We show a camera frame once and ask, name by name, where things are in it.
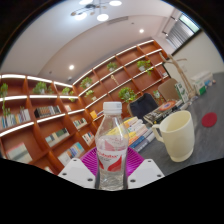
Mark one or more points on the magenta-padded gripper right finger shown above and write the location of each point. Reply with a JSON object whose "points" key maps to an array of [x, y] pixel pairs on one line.
{"points": [[146, 171]]}

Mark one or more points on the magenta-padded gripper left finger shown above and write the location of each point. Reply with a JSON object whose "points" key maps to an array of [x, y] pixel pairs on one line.
{"points": [[75, 173]]}

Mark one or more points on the clear plastic water bottle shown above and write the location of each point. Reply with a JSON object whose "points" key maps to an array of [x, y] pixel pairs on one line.
{"points": [[111, 146]]}

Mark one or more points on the stack of colourful books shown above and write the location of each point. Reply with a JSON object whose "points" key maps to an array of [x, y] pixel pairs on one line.
{"points": [[140, 133]]}

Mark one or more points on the wooden shelf unit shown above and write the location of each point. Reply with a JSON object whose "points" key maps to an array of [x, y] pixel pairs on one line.
{"points": [[43, 130]]}

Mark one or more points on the stack of black books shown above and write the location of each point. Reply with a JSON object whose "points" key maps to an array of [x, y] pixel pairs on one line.
{"points": [[163, 111]]}

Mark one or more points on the dark blue chair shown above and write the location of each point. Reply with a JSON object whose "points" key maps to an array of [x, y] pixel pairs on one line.
{"points": [[143, 105]]}

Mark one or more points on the flat round red coaster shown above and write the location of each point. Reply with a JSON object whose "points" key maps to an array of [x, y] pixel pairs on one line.
{"points": [[209, 119]]}

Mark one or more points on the tan chair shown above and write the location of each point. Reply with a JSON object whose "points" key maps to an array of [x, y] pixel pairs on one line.
{"points": [[168, 89]]}

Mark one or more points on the green and white box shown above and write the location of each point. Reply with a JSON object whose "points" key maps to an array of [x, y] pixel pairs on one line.
{"points": [[182, 92]]}

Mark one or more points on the wooden artist mannequin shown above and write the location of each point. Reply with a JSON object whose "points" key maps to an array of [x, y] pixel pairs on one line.
{"points": [[182, 75]]}

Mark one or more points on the stack of white boxes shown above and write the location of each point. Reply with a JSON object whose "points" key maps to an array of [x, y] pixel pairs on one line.
{"points": [[201, 81]]}

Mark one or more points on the window with grey curtain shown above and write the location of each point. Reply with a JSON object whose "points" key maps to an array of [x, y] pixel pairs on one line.
{"points": [[181, 31]]}

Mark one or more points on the multi-bulb ceiling lamp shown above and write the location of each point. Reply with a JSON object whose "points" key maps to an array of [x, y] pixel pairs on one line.
{"points": [[100, 11]]}

